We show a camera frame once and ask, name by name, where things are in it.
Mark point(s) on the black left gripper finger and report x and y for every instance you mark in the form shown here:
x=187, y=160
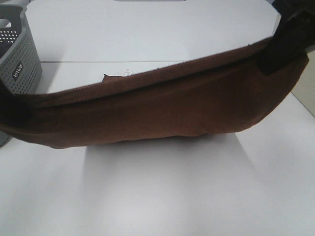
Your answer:
x=13, y=111

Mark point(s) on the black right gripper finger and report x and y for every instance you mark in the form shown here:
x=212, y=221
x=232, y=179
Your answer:
x=292, y=37

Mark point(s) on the brown towel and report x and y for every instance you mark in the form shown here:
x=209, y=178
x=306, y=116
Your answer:
x=222, y=93

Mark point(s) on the grey perforated plastic basket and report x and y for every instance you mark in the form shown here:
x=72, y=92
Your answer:
x=20, y=67

